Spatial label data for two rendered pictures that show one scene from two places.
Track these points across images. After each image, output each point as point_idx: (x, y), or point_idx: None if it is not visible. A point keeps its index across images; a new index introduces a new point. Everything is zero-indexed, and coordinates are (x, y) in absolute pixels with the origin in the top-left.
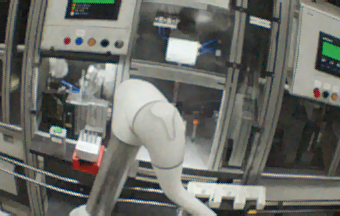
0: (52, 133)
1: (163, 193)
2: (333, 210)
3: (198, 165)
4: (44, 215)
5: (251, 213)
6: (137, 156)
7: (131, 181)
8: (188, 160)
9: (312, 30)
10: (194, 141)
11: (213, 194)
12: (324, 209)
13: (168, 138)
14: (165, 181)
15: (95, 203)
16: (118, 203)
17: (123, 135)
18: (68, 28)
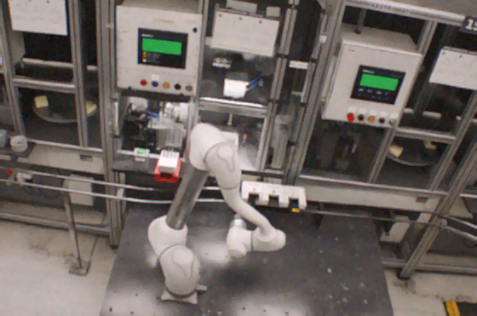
0: (136, 154)
1: None
2: (380, 218)
3: (249, 167)
4: (121, 219)
5: (295, 211)
6: None
7: None
8: (241, 163)
9: (351, 65)
10: (244, 147)
11: (261, 192)
12: (369, 212)
13: (230, 170)
14: (228, 197)
15: (174, 215)
16: None
17: (198, 164)
18: (143, 72)
